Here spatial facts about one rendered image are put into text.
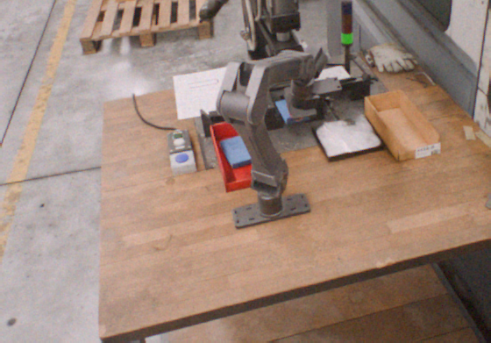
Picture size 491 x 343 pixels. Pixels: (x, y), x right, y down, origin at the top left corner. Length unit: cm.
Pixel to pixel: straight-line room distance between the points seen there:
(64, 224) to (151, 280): 168
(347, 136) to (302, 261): 47
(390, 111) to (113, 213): 89
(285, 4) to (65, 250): 176
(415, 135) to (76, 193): 200
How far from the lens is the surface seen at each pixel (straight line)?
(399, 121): 177
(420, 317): 212
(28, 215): 317
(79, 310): 262
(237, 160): 164
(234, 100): 118
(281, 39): 165
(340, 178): 156
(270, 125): 174
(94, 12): 495
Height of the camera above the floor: 192
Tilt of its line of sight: 34 degrees down
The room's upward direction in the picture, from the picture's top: 6 degrees counter-clockwise
